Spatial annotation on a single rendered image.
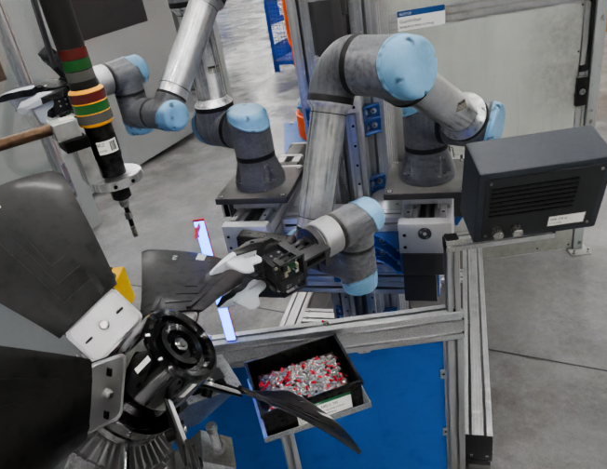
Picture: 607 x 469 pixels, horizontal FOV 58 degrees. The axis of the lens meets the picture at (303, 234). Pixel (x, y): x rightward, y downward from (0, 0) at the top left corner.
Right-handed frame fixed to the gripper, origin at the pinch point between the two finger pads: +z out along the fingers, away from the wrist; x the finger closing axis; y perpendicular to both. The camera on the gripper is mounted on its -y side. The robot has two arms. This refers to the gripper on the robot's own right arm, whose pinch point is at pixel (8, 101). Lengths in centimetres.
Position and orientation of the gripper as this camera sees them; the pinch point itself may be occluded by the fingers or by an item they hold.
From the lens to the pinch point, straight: 140.0
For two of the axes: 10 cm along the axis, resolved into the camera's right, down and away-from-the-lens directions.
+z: -6.3, 4.6, -6.2
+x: -7.8, -3.3, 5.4
